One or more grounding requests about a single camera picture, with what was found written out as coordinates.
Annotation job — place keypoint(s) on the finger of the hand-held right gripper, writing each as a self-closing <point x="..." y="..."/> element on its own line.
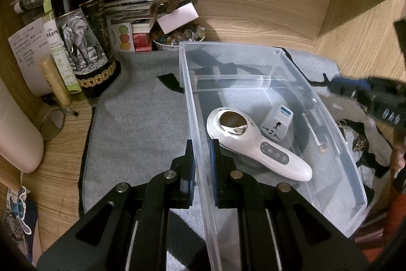
<point x="349" y="87"/>

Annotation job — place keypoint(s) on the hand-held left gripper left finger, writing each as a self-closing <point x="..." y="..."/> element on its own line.
<point x="191" y="170"/>

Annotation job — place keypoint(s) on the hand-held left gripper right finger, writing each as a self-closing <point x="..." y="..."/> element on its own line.
<point x="213" y="170"/>

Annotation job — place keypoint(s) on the clear plastic storage bin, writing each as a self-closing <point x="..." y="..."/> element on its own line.
<point x="203" y="118"/>

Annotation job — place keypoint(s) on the person's right hand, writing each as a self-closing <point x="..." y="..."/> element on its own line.
<point x="399" y="160"/>

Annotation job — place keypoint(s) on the grey cloth mat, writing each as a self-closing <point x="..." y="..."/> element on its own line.
<point x="142" y="118"/>

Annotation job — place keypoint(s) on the white handheld facial massager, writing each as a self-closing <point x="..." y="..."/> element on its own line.
<point x="285" y="163"/>

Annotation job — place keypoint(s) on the white travel plug adapter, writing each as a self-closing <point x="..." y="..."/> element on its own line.
<point x="275" y="123"/>

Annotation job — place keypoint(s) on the orange red cloth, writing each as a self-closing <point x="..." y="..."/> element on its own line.
<point x="396" y="217"/>

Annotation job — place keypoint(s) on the bowl of polished stones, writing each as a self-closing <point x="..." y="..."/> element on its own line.
<point x="177" y="36"/>

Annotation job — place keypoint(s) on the small red box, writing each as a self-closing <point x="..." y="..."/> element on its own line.
<point x="142" y="43"/>

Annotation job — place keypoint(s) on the black pen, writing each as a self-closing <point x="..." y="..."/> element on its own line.
<point x="62" y="107"/>

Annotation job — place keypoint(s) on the small round mirror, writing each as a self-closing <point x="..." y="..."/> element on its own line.
<point x="52" y="125"/>

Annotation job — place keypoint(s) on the fruit sticker card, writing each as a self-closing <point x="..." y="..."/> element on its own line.
<point x="122" y="37"/>

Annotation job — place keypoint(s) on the blank white card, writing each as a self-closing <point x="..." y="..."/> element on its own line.
<point x="177" y="17"/>

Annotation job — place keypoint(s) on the gold cosmetic tube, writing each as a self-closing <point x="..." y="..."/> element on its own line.
<point x="54" y="80"/>

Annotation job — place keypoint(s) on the dark metal ornament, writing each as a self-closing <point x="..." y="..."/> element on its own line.
<point x="173" y="2"/>

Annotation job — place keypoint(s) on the stack of books and booklets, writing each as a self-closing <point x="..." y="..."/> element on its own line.
<point x="136" y="9"/>

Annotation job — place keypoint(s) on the green and white tube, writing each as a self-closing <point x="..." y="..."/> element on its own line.
<point x="60" y="58"/>

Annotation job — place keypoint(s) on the white rounded appliance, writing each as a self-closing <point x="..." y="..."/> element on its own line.
<point x="19" y="137"/>

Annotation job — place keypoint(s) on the blue cartoon sticker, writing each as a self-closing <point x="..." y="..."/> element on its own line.
<point x="17" y="210"/>

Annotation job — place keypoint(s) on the white handwritten paper note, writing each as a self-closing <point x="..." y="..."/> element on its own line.
<point x="27" y="48"/>

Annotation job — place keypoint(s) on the rolled printed paper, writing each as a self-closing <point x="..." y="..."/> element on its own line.
<point x="30" y="1"/>

